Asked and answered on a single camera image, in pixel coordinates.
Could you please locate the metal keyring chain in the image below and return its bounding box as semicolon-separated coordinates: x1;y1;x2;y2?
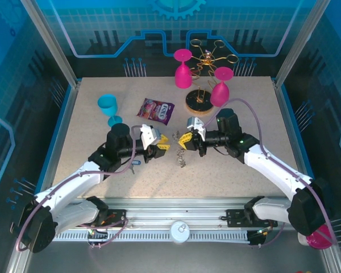
172;130;188;169

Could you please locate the pink plastic goblet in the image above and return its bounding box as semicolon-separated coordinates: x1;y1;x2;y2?
210;67;234;107
173;48;193;89

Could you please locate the purple candy bag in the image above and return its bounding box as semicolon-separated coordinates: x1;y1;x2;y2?
136;98;176;126

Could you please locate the blue plastic goblet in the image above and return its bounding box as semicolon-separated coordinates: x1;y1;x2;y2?
97;93;123;128

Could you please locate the white round can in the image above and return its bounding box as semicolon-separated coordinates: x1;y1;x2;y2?
169;220;190;245

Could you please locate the pink plastic cup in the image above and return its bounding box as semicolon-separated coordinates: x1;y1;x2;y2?
305;224;336;251

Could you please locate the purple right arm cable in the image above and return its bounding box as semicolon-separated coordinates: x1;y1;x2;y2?
203;98;338;250

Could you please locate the gold wire glass rack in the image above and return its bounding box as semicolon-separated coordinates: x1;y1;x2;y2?
185;38;239;117

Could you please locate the aluminium side rail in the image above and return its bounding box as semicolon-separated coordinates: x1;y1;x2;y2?
272;79;341;273
10;81;81;273

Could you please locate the wide aluminium base rail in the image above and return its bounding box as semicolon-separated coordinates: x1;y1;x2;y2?
52;197;301;233

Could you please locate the white slotted cable duct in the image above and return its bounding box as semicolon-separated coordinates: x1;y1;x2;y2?
52;230;252;243

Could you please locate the aluminium frame post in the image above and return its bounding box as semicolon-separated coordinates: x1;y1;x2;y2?
19;0;82;88
274;0;326;88

